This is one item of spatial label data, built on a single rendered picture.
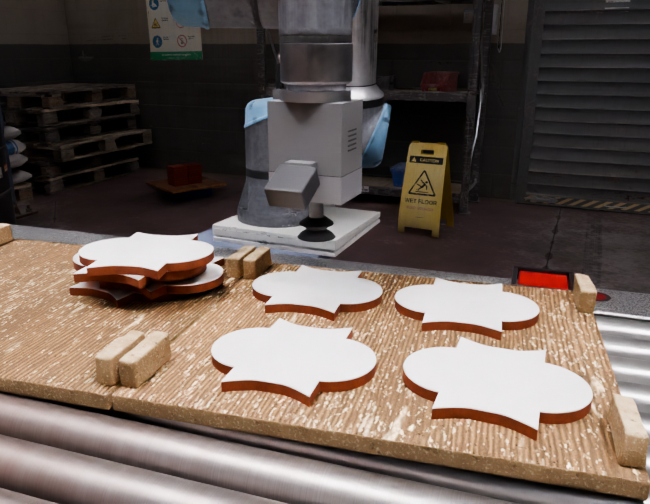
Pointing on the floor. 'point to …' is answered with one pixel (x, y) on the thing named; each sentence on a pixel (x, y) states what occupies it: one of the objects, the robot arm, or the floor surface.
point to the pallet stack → (73, 132)
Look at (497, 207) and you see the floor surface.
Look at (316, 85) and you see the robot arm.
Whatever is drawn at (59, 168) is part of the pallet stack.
